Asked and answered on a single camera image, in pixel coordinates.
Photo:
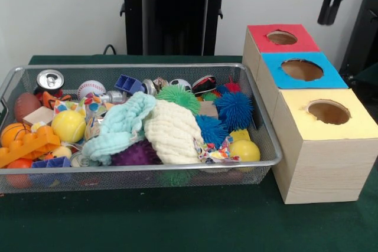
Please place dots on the wooden box with three holes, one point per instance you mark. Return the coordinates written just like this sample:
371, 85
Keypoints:
325, 169

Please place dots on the silver mesh bin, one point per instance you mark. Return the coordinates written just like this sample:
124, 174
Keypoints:
133, 178

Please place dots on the black chair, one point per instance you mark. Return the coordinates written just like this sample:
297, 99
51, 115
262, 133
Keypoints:
363, 42

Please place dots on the dark green side table cloth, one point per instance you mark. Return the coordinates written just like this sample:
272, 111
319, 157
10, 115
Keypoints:
369, 76

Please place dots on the large blue spiky ball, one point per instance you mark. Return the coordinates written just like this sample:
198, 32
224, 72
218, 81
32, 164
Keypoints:
233, 109

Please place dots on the green spiky ball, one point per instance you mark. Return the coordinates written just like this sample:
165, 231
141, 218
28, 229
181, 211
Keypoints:
177, 95

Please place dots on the cream white cloth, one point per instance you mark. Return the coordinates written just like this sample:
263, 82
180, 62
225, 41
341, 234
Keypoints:
171, 134

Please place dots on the mint green cloth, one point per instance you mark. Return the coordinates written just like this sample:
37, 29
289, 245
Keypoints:
124, 122

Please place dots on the white baseball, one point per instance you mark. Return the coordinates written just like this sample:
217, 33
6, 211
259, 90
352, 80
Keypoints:
91, 88

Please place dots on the yellow tennis ball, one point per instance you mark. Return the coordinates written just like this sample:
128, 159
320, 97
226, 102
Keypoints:
68, 126

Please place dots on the silver topped soda can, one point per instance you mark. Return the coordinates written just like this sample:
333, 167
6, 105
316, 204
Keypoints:
50, 79

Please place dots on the brown toy football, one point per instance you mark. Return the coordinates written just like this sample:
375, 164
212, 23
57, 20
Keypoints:
26, 106

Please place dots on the orange toy building brick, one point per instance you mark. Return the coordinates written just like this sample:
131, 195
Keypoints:
29, 147

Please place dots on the orange toy basketball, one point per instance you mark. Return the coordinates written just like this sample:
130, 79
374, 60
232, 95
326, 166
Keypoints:
13, 134

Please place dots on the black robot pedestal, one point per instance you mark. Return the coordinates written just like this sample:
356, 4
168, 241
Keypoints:
174, 13

